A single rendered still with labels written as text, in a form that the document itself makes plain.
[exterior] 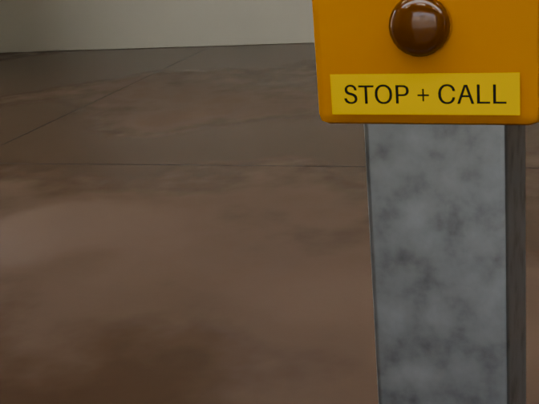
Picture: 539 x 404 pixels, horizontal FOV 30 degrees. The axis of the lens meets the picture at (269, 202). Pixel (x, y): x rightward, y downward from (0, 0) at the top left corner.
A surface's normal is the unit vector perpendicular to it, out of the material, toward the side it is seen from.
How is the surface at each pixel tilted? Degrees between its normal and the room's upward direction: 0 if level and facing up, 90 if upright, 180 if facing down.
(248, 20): 90
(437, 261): 90
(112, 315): 0
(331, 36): 90
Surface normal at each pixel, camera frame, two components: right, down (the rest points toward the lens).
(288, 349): -0.08, -0.95
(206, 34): -0.30, 0.31
